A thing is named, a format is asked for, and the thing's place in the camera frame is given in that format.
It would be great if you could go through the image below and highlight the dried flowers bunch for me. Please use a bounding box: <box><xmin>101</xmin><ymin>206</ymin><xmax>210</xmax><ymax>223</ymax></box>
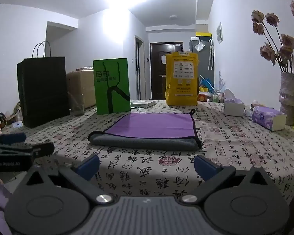
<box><xmin>250</xmin><ymin>0</ymin><xmax>294</xmax><ymax>75</ymax></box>

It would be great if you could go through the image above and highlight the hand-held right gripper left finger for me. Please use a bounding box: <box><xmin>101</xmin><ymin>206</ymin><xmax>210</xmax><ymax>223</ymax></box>
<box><xmin>26</xmin><ymin>154</ymin><xmax>113</xmax><ymax>204</ymax></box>

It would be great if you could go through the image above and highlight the white tissue box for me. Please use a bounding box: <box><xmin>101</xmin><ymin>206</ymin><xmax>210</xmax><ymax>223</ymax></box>
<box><xmin>223</xmin><ymin>89</ymin><xmax>245</xmax><ymax>117</ymax></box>

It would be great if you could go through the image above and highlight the brown cardboard box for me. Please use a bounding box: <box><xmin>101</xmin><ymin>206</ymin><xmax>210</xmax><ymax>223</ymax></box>
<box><xmin>66</xmin><ymin>67</ymin><xmax>96</xmax><ymax>110</ymax></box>

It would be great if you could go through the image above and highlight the grey refrigerator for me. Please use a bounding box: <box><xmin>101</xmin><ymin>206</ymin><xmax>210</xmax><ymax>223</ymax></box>
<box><xmin>189</xmin><ymin>39</ymin><xmax>215</xmax><ymax>87</ymax></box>

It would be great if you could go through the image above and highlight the floor clutter pile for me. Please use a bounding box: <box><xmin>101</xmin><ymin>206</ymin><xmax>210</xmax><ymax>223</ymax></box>
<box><xmin>0</xmin><ymin>101</ymin><xmax>23</xmax><ymax>134</ymax></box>

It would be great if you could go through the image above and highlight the hanging folded umbrella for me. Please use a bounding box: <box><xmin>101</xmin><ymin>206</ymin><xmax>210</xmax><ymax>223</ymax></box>
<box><xmin>208</xmin><ymin>39</ymin><xmax>215</xmax><ymax>69</ymax></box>

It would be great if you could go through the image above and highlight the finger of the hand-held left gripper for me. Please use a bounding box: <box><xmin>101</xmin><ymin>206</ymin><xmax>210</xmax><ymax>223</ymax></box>
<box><xmin>0</xmin><ymin>132</ymin><xmax>27</xmax><ymax>144</ymax></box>
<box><xmin>32</xmin><ymin>142</ymin><xmax>55</xmax><ymax>158</ymax></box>

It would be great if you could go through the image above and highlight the dark brown door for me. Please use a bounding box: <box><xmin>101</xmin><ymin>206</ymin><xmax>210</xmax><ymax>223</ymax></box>
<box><xmin>150</xmin><ymin>42</ymin><xmax>183</xmax><ymax>101</ymax></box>

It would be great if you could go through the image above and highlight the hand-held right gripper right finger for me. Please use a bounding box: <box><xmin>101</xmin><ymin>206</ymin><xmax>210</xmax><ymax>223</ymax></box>
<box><xmin>181</xmin><ymin>155</ymin><xmax>270</xmax><ymax>203</ymax></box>

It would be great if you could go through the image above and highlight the textured white vase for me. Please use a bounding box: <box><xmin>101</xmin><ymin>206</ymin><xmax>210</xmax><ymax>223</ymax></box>
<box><xmin>279</xmin><ymin>72</ymin><xmax>294</xmax><ymax>126</ymax></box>

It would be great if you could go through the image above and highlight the green paper bag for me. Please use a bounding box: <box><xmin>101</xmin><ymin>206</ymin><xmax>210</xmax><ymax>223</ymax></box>
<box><xmin>93</xmin><ymin>58</ymin><xmax>131</xmax><ymax>115</ymax></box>

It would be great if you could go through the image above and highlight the pile of small bottles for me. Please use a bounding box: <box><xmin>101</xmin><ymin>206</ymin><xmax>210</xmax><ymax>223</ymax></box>
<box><xmin>198</xmin><ymin>77</ymin><xmax>225</xmax><ymax>103</ymax></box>

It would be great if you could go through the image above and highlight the yellow box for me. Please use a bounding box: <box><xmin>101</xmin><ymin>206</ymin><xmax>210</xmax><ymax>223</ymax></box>
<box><xmin>195</xmin><ymin>32</ymin><xmax>211</xmax><ymax>42</ymax></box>

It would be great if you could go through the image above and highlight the yellow plastic bag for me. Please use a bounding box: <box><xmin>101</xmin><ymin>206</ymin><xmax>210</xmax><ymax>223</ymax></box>
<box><xmin>165</xmin><ymin>51</ymin><xmax>200</xmax><ymax>106</ymax></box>

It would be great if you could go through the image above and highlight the printed tablecloth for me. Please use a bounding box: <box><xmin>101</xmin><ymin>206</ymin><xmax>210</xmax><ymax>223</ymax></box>
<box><xmin>0</xmin><ymin>99</ymin><xmax>294</xmax><ymax>206</ymax></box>

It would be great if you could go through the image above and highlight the purple tissue pack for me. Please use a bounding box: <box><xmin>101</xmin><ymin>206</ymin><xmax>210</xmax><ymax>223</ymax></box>
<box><xmin>251</xmin><ymin>105</ymin><xmax>287</xmax><ymax>132</ymax></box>

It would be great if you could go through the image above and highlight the flat white box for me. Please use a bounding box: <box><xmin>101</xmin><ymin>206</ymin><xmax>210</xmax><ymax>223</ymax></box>
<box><xmin>131</xmin><ymin>100</ymin><xmax>156</xmax><ymax>109</ymax></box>

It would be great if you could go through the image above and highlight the clear glass jar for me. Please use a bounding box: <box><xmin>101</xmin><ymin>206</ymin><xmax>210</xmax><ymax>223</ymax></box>
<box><xmin>68</xmin><ymin>92</ymin><xmax>85</xmax><ymax>115</ymax></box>

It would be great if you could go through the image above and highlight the black paper bag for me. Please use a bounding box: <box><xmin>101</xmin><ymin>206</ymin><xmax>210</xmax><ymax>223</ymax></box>
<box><xmin>17</xmin><ymin>41</ymin><xmax>71</xmax><ymax>129</ymax></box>

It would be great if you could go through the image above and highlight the purple and grey towel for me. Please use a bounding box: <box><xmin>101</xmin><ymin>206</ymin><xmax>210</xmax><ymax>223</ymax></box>
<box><xmin>88</xmin><ymin>109</ymin><xmax>202</xmax><ymax>152</ymax></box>

